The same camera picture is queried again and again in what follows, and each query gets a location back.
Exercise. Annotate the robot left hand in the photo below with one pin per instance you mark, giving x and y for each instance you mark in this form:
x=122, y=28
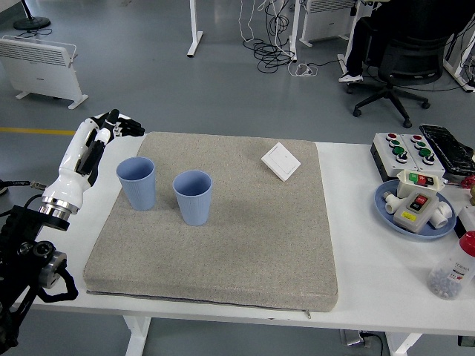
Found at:
x=68, y=181

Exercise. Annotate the blue ribbed plastic cup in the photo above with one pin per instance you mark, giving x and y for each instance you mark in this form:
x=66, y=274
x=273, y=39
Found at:
x=193, y=211
x=137, y=193

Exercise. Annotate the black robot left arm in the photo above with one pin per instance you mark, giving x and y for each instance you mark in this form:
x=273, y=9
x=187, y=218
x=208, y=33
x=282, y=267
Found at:
x=22, y=230

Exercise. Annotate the shoe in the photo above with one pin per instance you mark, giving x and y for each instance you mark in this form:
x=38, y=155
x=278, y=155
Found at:
x=2, y=190

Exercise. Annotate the white panel heater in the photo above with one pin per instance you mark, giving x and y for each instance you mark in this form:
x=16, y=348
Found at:
x=37, y=74
x=326, y=22

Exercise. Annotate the black fan stand base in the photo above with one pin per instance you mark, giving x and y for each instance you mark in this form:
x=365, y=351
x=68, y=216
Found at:
x=31, y=24

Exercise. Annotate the grey-brown cushion mat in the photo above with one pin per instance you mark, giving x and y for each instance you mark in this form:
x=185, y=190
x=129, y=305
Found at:
x=241, y=241

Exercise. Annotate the white desk leg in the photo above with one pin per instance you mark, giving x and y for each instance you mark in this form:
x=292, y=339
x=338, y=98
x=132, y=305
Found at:
x=193, y=29
x=294, y=29

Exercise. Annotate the blue round plate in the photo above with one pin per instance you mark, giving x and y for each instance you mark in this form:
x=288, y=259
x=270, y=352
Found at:
x=382, y=219

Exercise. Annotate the white table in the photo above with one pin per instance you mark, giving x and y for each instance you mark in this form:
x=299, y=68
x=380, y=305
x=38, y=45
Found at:
x=371, y=278

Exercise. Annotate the white button control box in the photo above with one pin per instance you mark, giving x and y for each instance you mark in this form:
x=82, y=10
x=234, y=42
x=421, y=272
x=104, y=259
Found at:
x=386, y=155
x=436, y=167

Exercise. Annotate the white pipe fitting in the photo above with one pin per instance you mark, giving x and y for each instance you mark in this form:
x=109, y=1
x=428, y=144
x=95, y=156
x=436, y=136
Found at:
x=443, y=216
x=391, y=205

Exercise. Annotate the grey power strip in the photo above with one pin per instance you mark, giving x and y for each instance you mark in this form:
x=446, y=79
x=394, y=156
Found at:
x=352, y=339

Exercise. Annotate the black office chair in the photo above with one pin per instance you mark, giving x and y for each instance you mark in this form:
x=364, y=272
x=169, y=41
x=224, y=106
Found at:
x=404, y=55

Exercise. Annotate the black plastic tray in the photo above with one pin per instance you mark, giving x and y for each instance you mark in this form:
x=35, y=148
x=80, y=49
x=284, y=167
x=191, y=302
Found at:
x=445, y=144

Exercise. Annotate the clear jar with red lid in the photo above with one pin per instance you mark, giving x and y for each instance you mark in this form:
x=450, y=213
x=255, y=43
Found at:
x=449, y=274

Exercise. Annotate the white small box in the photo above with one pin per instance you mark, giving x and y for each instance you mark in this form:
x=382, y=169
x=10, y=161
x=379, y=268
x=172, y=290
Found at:
x=468, y=215

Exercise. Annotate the brass fitting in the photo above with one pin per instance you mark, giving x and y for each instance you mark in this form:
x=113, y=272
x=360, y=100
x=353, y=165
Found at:
x=472, y=200

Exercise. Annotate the white wall switch plate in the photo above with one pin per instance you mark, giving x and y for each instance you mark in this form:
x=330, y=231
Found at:
x=281, y=161

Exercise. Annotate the cream red-green switch box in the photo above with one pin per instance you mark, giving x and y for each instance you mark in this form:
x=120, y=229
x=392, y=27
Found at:
x=404, y=186

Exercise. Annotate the grey red-black switch box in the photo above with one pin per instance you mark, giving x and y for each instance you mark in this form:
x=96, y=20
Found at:
x=417, y=222

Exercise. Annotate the white desk frame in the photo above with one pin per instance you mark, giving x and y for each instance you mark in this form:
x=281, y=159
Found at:
x=454, y=66

